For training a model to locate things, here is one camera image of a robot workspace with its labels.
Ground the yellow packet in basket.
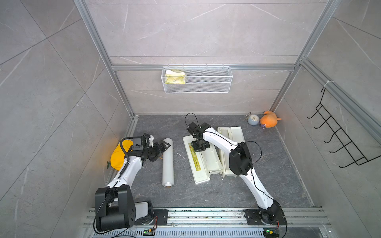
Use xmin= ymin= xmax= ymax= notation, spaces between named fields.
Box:
xmin=164 ymin=69 xmax=187 ymax=84

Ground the black wire hook rack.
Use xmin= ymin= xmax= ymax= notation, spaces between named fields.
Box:
xmin=307 ymin=87 xmax=381 ymax=169

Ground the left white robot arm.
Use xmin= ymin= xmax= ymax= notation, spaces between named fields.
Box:
xmin=93 ymin=133 xmax=172 ymax=235

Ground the orange plush toy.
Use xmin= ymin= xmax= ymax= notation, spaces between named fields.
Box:
xmin=260 ymin=111 xmax=282 ymax=129

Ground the white wire mesh basket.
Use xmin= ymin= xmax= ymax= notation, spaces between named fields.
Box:
xmin=161 ymin=65 xmax=233 ymax=94

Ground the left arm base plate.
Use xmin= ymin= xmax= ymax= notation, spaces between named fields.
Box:
xmin=135 ymin=209 xmax=169 ymax=226

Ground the cream wrap dispenser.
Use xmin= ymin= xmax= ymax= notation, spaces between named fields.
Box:
xmin=183 ymin=135 xmax=223 ymax=184
xmin=217 ymin=127 xmax=245 ymax=178

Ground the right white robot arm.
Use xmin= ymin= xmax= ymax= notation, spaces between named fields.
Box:
xmin=187 ymin=123 xmax=282 ymax=225

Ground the aluminium front rail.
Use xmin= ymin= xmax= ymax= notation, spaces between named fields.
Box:
xmin=83 ymin=207 xmax=331 ymax=228

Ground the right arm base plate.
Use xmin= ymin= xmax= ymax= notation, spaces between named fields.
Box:
xmin=244 ymin=209 xmax=288 ymax=226

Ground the yellow plush toy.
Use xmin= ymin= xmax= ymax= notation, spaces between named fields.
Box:
xmin=107 ymin=139 xmax=134 ymax=171

